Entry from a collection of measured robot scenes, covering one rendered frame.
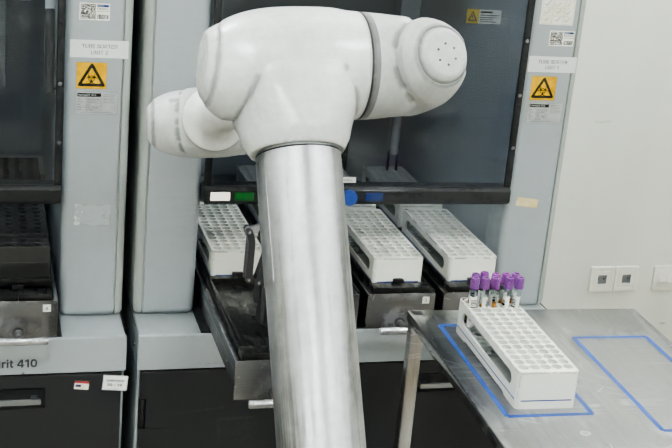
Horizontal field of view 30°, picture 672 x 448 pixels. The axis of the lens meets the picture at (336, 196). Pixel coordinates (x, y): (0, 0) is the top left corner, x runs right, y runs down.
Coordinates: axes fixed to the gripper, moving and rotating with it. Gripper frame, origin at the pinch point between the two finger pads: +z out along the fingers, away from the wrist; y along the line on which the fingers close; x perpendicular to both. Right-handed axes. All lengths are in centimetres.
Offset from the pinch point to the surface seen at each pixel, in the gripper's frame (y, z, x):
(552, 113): -58, -29, -22
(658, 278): -157, 52, -131
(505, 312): -36.5, -3.4, 14.1
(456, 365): -25.7, 2.7, 21.1
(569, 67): -60, -38, -22
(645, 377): -57, 3, 28
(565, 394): -37, 0, 37
